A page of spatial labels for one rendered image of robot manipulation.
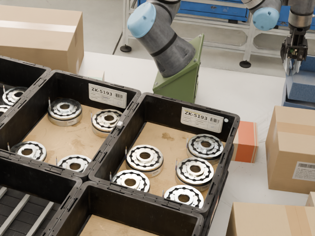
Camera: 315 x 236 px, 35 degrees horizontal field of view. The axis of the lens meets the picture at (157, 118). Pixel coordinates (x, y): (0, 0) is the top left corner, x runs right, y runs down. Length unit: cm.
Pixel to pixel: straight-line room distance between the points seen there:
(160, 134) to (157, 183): 21
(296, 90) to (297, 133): 28
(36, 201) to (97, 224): 17
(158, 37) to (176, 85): 18
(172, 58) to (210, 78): 34
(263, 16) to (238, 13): 176
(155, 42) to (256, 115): 46
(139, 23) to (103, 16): 230
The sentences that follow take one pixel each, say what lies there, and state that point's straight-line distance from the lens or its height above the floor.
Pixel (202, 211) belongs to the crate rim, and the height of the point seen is 93.
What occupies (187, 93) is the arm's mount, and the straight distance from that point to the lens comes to 176.
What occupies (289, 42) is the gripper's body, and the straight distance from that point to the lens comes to 177.
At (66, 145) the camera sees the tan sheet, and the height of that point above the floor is 83.
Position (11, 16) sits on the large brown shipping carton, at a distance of 200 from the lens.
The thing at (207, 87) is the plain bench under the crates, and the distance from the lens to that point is 196.
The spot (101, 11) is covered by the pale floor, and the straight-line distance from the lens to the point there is 404.
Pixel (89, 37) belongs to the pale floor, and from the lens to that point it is 368.
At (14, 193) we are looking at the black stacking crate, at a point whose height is 83.
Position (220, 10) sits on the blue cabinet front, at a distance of 331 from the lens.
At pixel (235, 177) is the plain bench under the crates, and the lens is 159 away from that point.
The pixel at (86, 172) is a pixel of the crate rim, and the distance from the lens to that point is 124.
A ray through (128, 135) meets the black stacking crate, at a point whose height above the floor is 88.
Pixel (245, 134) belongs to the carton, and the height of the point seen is 77.
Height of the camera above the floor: 180
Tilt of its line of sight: 38 degrees down
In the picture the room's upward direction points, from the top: 4 degrees clockwise
